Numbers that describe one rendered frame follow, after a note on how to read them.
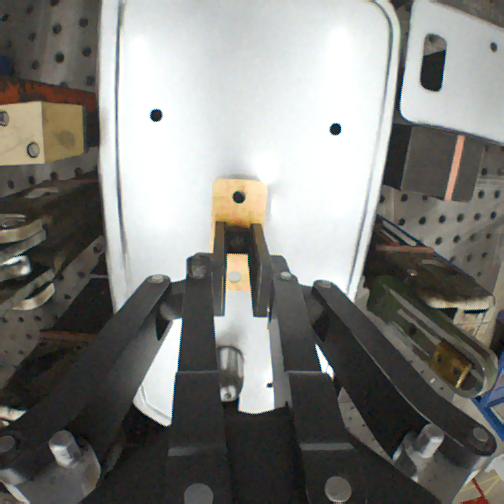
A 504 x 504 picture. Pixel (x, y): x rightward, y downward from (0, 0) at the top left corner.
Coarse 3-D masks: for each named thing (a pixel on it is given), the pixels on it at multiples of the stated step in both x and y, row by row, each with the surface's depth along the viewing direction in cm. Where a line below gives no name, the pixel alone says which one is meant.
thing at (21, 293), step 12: (24, 240) 16; (36, 240) 17; (0, 252) 14; (12, 252) 15; (0, 264) 14; (36, 276) 17; (48, 276) 18; (0, 288) 15; (12, 288) 16; (24, 288) 16; (36, 288) 17; (0, 300) 14; (12, 300) 15; (0, 312) 14
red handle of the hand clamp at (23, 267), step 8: (16, 256) 16; (24, 256) 16; (8, 264) 16; (16, 264) 16; (24, 264) 16; (32, 264) 17; (0, 272) 15; (8, 272) 16; (16, 272) 16; (24, 272) 16; (0, 280) 16
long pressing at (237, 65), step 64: (128, 0) 16; (192, 0) 17; (256, 0) 17; (320, 0) 17; (384, 0) 18; (128, 64) 18; (192, 64) 19; (256, 64) 19; (320, 64) 19; (384, 64) 19; (128, 128) 20; (192, 128) 20; (256, 128) 21; (320, 128) 21; (384, 128) 21; (128, 192) 22; (192, 192) 22; (320, 192) 23; (128, 256) 24; (320, 256) 25; (256, 320) 27; (256, 384) 30
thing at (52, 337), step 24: (96, 288) 43; (72, 312) 37; (96, 312) 38; (48, 336) 32; (72, 336) 32; (24, 360) 27; (48, 360) 28; (72, 360) 28; (24, 384) 24; (48, 384) 25; (0, 408) 22; (24, 408) 22
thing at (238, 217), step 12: (216, 180) 20; (228, 180) 20; (240, 180) 20; (252, 180) 20; (216, 192) 20; (228, 192) 20; (252, 192) 20; (264, 192) 21; (216, 204) 21; (228, 204) 21; (240, 204) 21; (252, 204) 21; (264, 204) 21; (216, 216) 21; (228, 216) 21; (240, 216) 21; (252, 216) 21; (264, 216) 21; (228, 228) 21; (240, 228) 21; (228, 240) 21; (228, 252) 21; (240, 252) 21; (228, 264) 22; (240, 264) 22; (228, 288) 23; (240, 288) 23
